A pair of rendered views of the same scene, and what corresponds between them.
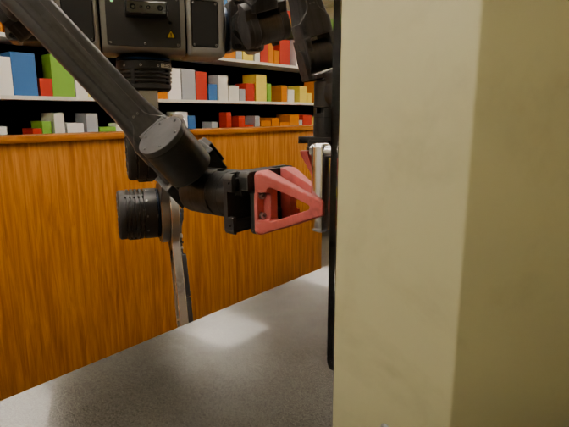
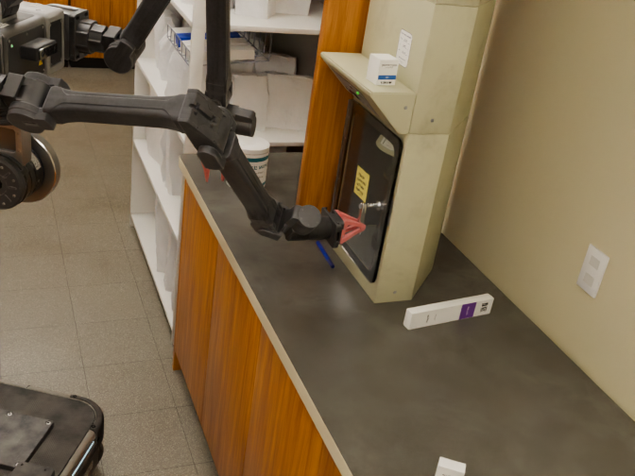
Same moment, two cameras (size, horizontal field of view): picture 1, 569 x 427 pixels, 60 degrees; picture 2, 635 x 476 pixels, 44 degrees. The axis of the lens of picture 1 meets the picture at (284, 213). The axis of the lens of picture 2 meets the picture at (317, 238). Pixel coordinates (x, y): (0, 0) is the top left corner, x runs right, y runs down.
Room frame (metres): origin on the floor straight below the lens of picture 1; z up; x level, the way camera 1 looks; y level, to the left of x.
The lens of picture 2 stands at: (-0.18, 1.61, 2.01)
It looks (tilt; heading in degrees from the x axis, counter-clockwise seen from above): 27 degrees down; 295
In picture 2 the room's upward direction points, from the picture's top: 9 degrees clockwise
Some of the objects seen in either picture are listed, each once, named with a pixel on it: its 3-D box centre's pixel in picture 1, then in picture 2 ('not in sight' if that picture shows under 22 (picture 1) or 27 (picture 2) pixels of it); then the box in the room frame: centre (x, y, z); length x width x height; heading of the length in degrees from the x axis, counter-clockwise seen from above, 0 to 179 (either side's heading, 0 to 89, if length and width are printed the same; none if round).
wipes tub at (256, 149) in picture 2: not in sight; (248, 162); (1.07, -0.42, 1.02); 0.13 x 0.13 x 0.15
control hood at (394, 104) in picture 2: not in sight; (362, 91); (0.57, -0.10, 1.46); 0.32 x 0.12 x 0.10; 140
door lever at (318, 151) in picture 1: (334, 186); (367, 217); (0.48, -0.05, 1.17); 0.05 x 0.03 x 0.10; 50
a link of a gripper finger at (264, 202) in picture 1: (295, 201); (346, 225); (0.52, -0.01, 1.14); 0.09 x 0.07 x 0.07; 50
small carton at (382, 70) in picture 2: not in sight; (382, 69); (0.51, -0.05, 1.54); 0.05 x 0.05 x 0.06; 55
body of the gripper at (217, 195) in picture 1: (245, 195); (320, 228); (0.56, 0.05, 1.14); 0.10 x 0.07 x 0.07; 140
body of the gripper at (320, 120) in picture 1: (328, 127); not in sight; (0.97, -0.08, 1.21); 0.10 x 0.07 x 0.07; 50
